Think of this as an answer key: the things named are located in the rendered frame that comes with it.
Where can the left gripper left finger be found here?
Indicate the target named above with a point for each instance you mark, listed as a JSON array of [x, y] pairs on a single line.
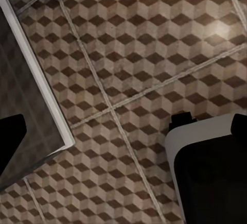
[[12, 131]]

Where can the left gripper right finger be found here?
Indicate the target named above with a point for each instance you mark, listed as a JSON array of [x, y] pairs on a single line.
[[239, 130]]

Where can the door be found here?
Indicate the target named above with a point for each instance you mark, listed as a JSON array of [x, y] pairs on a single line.
[[20, 94], [27, 171]]

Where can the shower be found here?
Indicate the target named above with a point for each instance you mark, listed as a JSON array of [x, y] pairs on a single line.
[[37, 74]]

